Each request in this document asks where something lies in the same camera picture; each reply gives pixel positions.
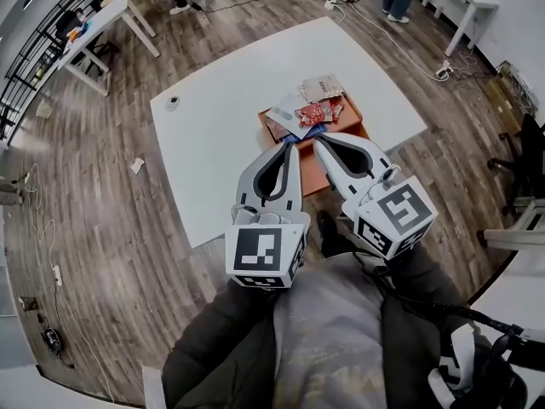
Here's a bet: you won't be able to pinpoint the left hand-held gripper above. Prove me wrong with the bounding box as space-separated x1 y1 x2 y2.
224 142 312 292

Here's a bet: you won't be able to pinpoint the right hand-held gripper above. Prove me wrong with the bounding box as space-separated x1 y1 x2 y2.
313 132 439 262

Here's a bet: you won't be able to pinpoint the orange drawer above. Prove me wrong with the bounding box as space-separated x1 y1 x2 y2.
297 121 371 198

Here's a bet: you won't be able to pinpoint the orange storage box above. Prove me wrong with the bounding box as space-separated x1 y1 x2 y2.
257 94 370 148

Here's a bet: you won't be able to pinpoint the blue packet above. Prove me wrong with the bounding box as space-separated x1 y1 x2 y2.
283 124 327 144

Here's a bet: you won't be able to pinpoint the brown snack packet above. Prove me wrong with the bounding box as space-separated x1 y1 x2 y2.
263 115 290 142

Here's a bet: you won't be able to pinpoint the white pouch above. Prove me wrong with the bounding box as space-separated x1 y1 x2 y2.
264 94 318 141

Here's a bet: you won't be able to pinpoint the white labelled snack packet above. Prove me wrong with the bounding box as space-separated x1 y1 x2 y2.
301 73 345 104

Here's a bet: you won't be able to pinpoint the person's left forearm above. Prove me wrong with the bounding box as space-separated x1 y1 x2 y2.
161 279 286 409

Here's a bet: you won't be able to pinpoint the person's right forearm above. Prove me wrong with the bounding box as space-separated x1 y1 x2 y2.
382 240 473 336

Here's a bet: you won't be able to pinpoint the person's legs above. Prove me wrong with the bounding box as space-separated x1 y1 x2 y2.
317 209 367 259

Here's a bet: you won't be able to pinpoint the person's torso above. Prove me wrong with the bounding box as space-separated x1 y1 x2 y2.
272 256 388 409

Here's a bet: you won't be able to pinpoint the white metal rack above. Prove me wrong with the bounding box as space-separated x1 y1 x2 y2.
476 198 545 251

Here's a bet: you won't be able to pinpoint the black office chair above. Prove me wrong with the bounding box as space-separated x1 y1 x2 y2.
487 112 545 216
54 9 120 66

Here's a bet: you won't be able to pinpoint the cardboard box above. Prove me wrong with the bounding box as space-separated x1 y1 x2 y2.
485 60 540 131

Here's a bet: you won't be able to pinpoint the white curved desk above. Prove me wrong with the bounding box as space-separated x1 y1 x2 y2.
0 364 146 409
468 249 545 344

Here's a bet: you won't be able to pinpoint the black harness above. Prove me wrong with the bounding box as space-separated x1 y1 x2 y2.
351 249 545 409

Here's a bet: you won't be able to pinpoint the black round device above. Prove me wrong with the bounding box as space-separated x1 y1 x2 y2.
41 328 63 353

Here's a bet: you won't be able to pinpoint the black railing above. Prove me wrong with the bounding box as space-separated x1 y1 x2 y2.
0 0 103 144

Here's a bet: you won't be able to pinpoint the silver gripper camera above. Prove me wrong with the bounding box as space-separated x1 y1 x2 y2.
376 166 404 189
231 204 261 228

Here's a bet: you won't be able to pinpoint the long white cable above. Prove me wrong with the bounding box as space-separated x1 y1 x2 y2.
336 4 442 80
54 283 116 404

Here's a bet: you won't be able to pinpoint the white harness strap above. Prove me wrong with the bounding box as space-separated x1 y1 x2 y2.
427 324 478 409

